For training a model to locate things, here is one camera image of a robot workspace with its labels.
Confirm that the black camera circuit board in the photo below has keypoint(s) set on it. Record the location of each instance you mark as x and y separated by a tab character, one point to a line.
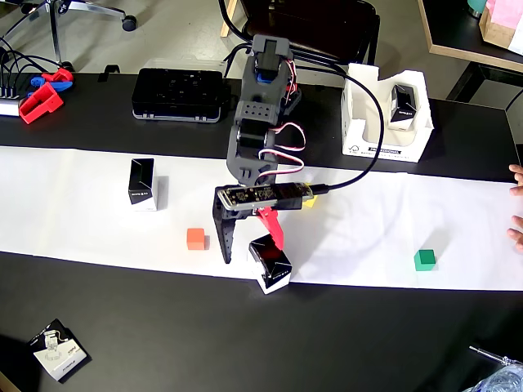
261	195

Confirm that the black white product card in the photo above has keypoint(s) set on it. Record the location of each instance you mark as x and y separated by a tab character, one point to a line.
57	355

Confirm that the black and white box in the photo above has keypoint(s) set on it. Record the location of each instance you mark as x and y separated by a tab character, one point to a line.
143	179
269	261
404	106

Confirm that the brown cardboard box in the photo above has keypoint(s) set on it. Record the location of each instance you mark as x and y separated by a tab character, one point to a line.
496	34

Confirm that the white paper sheet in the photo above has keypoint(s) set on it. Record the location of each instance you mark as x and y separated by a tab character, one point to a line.
81	228

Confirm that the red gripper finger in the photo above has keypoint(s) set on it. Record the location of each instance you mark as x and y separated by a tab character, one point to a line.
271	226

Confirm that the black hook clamp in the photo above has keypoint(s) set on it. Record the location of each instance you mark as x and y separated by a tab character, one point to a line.
107	69

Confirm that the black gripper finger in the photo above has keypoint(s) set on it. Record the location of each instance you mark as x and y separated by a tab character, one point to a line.
226	241

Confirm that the pink paper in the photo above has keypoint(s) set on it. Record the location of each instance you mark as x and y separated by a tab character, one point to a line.
517	24

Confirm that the clear plastic bottle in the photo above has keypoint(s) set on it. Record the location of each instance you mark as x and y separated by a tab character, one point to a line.
502	379

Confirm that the black hard case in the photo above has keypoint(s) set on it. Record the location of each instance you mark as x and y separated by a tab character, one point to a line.
175	94

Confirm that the person's bare hand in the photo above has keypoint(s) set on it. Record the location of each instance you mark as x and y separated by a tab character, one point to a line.
518	241

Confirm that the orange cube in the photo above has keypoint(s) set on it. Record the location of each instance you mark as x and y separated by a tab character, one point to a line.
196	240

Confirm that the black table wooden edge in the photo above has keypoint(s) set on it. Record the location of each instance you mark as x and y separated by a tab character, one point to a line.
453	28

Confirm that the chrome office chair base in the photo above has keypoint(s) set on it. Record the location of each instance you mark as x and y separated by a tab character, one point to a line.
56	24

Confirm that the black chair wooden legs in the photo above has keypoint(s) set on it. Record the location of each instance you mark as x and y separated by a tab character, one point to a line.
318	24

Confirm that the white cardboard tray box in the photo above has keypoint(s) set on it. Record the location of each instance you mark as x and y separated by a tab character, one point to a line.
355	139

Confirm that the teal thermos tumbler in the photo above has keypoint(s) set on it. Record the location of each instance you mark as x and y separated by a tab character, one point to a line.
476	5

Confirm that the red printed plastic part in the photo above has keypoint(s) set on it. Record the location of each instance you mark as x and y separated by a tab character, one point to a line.
41	104

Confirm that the gray robot arm blue base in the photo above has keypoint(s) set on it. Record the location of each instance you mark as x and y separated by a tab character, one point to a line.
253	111

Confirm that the yellow cube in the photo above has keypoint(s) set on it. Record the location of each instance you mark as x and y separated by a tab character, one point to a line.
311	202

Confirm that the thin metal tool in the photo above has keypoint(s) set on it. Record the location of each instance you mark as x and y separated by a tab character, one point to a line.
486	353

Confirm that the red and blue printed part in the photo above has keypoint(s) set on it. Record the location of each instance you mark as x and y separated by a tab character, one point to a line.
59	77

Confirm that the silver usb hub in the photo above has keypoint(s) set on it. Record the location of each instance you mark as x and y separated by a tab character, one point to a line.
8	107

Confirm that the green cube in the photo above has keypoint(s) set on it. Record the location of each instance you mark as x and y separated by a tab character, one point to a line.
425	261

